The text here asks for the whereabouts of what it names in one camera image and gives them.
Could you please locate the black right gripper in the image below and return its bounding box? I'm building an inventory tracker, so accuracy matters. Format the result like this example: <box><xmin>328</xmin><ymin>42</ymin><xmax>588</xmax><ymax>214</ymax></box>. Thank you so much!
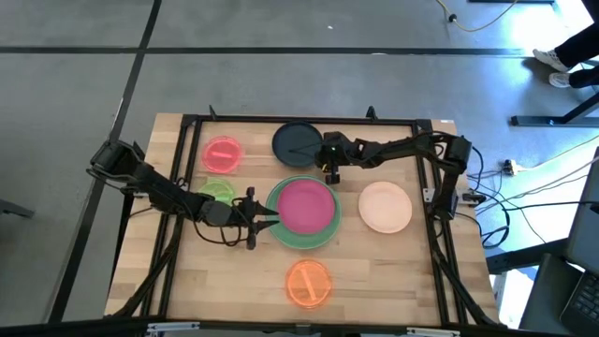
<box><xmin>288</xmin><ymin>131</ymin><xmax>352</xmax><ymax>184</ymax></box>

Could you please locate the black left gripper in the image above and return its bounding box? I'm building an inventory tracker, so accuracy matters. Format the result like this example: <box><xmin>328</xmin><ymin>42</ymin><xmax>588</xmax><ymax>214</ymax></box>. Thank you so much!
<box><xmin>203</xmin><ymin>186</ymin><xmax>281</xmax><ymax>251</ymax></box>

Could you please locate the black plastic plate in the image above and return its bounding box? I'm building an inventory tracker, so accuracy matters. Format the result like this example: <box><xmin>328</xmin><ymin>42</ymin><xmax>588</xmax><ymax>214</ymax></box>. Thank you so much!
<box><xmin>271</xmin><ymin>120</ymin><xmax>325</xmax><ymax>169</ymax></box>

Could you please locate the large light green plate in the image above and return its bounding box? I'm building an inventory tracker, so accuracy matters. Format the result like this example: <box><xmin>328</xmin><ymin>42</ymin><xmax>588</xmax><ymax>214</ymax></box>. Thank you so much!
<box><xmin>265</xmin><ymin>175</ymin><xmax>343</xmax><ymax>251</ymax></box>

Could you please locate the magenta plastic plate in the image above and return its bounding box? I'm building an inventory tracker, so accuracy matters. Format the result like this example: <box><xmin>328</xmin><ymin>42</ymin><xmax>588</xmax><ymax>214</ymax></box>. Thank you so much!
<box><xmin>276</xmin><ymin>179</ymin><xmax>337</xmax><ymax>235</ymax></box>

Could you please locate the small red translucent plate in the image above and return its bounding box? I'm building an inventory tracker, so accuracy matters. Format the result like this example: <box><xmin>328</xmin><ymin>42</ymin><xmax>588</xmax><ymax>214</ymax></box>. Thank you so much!
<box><xmin>201</xmin><ymin>135</ymin><xmax>245</xmax><ymax>175</ymax></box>

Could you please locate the small lime translucent plate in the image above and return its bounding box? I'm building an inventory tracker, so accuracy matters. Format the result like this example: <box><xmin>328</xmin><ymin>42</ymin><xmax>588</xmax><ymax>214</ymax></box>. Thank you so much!
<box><xmin>197</xmin><ymin>176</ymin><xmax>238</xmax><ymax>207</ymax></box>

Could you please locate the small orange translucent plate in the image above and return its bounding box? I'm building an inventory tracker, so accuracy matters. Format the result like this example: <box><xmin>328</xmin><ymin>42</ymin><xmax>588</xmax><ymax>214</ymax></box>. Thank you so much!
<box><xmin>285</xmin><ymin>259</ymin><xmax>334</xmax><ymax>310</ymax></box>

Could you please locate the peach plastic plate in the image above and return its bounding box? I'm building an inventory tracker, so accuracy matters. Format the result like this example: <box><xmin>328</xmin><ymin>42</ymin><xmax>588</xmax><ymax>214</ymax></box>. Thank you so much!
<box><xmin>358</xmin><ymin>181</ymin><xmax>414</xmax><ymax>234</ymax></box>

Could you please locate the black table foot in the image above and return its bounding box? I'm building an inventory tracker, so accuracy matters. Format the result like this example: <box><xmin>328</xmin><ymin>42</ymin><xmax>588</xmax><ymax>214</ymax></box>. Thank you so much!
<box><xmin>509</xmin><ymin>91</ymin><xmax>599</xmax><ymax>128</ymax></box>

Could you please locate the black table base bar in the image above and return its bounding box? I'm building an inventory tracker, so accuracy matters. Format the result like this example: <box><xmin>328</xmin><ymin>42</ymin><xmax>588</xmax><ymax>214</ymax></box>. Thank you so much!
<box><xmin>485</xmin><ymin>237</ymin><xmax>570</xmax><ymax>276</ymax></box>

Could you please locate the grey floor object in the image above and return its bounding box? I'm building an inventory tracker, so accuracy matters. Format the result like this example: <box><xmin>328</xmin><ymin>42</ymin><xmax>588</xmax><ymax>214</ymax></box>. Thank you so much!
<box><xmin>0</xmin><ymin>198</ymin><xmax>35</xmax><ymax>220</ymax></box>

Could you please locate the person's white shoe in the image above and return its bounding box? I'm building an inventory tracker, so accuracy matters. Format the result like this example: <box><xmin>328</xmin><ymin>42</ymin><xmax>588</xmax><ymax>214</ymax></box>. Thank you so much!
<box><xmin>532</xmin><ymin>48</ymin><xmax>573</xmax><ymax>72</ymax></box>
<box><xmin>548</xmin><ymin>72</ymin><xmax>573</xmax><ymax>89</ymax></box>

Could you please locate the grey side desk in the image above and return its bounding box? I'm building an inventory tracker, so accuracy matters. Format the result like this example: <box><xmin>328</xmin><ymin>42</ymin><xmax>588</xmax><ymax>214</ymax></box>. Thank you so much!
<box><xmin>519</xmin><ymin>252</ymin><xmax>599</xmax><ymax>337</ymax></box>

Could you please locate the grey laptop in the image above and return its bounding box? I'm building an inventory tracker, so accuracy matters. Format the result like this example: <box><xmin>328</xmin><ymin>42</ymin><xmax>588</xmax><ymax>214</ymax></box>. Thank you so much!
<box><xmin>559</xmin><ymin>147</ymin><xmax>599</xmax><ymax>336</ymax></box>

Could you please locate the person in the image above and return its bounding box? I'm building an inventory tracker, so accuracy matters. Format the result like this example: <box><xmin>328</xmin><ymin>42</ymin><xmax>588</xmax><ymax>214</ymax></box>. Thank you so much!
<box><xmin>556</xmin><ymin>0</ymin><xmax>599</xmax><ymax>89</ymax></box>

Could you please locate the black aluminium table frame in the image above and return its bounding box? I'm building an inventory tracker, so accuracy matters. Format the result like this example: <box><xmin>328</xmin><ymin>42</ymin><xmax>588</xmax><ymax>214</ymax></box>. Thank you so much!
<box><xmin>139</xmin><ymin>112</ymin><xmax>469</xmax><ymax>329</ymax></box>

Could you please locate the black left arm cable bundle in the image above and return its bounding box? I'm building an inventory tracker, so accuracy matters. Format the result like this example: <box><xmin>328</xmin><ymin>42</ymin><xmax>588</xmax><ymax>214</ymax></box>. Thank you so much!
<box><xmin>111</xmin><ymin>205</ymin><xmax>186</xmax><ymax>319</ymax></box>

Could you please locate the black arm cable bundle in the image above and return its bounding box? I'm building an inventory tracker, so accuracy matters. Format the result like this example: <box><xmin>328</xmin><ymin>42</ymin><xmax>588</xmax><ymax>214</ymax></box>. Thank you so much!
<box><xmin>111</xmin><ymin>205</ymin><xmax>186</xmax><ymax>319</ymax></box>
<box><xmin>430</xmin><ymin>219</ymin><xmax>509</xmax><ymax>329</ymax></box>

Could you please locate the silver metal bracket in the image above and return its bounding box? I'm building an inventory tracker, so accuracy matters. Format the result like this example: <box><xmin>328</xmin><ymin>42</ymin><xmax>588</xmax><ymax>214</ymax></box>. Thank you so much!
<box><xmin>146</xmin><ymin>321</ymin><xmax>201</xmax><ymax>335</ymax></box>
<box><xmin>405</xmin><ymin>327</ymin><xmax>462</xmax><ymax>337</ymax></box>

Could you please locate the yellow floor cable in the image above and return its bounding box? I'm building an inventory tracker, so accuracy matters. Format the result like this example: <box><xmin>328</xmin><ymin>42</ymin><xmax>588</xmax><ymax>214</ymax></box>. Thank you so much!
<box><xmin>434</xmin><ymin>0</ymin><xmax>519</xmax><ymax>34</ymax></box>

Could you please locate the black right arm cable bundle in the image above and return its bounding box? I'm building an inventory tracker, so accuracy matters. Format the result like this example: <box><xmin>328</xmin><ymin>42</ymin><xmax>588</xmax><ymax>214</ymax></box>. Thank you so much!
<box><xmin>430</xmin><ymin>219</ymin><xmax>509</xmax><ymax>329</ymax></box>

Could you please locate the black floor cable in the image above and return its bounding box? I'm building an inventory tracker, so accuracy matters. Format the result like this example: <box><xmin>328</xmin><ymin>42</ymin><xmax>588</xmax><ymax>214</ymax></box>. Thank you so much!
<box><xmin>537</xmin><ymin>199</ymin><xmax>599</xmax><ymax>210</ymax></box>

